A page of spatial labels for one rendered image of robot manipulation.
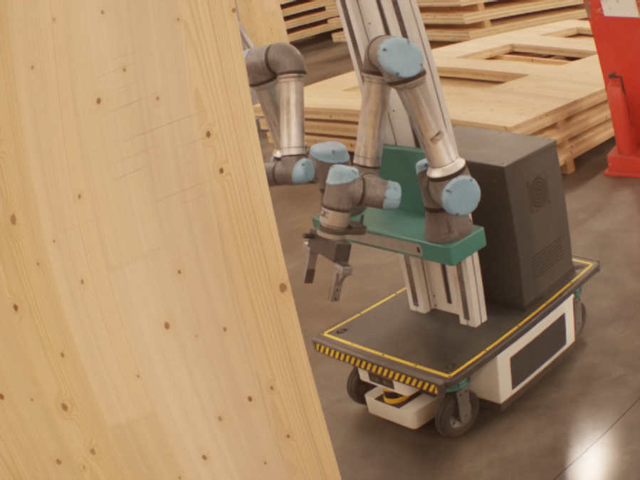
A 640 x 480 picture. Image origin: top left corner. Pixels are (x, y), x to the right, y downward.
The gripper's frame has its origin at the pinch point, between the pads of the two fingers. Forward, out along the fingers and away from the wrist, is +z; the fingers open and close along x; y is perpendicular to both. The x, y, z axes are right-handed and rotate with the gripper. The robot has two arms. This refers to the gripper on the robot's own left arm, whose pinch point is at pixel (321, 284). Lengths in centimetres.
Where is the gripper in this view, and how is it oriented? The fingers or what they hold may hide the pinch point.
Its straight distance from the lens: 236.2
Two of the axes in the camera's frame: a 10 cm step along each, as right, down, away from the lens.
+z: -1.9, 9.5, 2.4
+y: -8.3, -0.2, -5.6
